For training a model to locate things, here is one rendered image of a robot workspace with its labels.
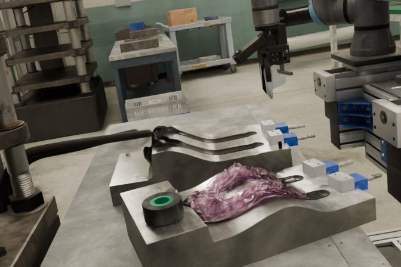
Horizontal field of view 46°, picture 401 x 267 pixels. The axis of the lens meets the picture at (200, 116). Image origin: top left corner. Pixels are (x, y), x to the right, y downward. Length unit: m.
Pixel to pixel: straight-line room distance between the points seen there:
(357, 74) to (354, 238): 0.77
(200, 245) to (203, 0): 6.97
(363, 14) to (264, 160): 0.66
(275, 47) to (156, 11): 6.37
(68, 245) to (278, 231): 0.50
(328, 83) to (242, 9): 6.29
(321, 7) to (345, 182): 0.81
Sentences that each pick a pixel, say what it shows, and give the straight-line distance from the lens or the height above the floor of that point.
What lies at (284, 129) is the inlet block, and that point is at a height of 0.89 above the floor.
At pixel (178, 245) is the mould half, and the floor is 0.89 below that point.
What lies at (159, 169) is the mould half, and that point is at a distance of 1.27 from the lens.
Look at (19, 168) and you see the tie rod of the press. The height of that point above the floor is 0.92.
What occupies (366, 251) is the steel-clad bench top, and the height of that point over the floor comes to 0.80.
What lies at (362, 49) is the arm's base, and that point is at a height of 1.06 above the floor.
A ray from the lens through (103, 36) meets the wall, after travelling 7.70.
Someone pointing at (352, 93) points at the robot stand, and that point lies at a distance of 1.68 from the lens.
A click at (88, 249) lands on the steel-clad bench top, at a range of 1.14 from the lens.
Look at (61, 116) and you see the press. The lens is 5.23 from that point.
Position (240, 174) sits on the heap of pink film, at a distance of 1.08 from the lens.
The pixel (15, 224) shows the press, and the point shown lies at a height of 0.79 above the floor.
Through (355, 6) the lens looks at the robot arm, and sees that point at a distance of 1.69.
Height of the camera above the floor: 1.33
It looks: 15 degrees down
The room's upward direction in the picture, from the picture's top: 8 degrees counter-clockwise
